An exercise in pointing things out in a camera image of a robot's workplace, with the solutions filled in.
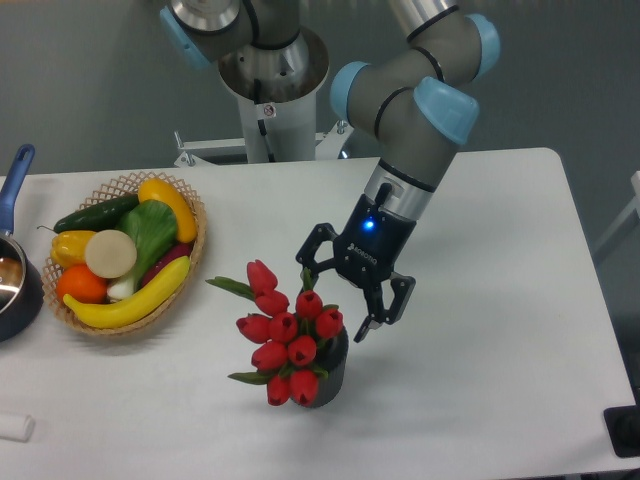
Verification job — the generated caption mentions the yellow banana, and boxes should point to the yellow banana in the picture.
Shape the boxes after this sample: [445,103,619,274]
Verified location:
[63,256,191,330]

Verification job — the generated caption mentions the dark pot blue handle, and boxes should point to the dark pot blue handle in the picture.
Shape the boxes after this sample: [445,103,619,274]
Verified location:
[1,144,44,342]

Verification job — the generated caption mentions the orange fruit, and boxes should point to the orange fruit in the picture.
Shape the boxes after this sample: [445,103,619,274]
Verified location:
[56,265,107,304]

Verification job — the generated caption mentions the green cucumber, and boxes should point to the green cucumber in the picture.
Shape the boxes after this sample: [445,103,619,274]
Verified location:
[38,195,139,234]

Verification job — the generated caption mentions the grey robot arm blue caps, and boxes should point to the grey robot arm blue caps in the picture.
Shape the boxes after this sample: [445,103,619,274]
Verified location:
[160,1,501,339]

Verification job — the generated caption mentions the white cylinder object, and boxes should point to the white cylinder object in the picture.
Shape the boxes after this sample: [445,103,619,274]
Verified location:
[0,411,36,443]

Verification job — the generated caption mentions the woven wicker basket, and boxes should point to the woven wicker basket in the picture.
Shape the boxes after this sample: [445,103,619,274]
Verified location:
[42,171,207,336]

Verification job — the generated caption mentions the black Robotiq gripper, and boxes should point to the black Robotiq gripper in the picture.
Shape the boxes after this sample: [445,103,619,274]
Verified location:
[294,193,418,344]

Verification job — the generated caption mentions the yellow squash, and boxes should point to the yellow squash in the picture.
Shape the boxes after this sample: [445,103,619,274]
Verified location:
[138,178,197,243]

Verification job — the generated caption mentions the green bok choy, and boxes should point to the green bok choy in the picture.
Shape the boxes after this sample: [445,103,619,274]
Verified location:
[107,200,177,302]

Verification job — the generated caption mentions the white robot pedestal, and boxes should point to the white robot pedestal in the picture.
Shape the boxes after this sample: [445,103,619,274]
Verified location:
[174,92,354,167]

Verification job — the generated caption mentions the black device table corner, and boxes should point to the black device table corner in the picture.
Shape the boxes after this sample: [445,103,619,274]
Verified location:
[603,405,640,458]

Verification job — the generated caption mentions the yellow bell pepper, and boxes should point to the yellow bell pepper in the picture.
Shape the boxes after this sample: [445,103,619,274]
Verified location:
[50,230,96,269]

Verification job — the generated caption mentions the red tulip bouquet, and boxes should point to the red tulip bouquet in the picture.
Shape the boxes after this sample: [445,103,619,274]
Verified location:
[207,260,346,408]

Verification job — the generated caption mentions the beige round disc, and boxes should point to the beige round disc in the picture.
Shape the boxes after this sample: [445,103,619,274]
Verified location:
[84,230,137,279]

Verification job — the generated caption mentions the purple eggplant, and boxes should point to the purple eggplant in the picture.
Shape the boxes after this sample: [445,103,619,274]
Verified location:
[140,243,192,287]

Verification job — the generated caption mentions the dark grey ribbed vase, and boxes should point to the dark grey ribbed vase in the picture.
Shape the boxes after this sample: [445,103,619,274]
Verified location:
[306,328,349,408]

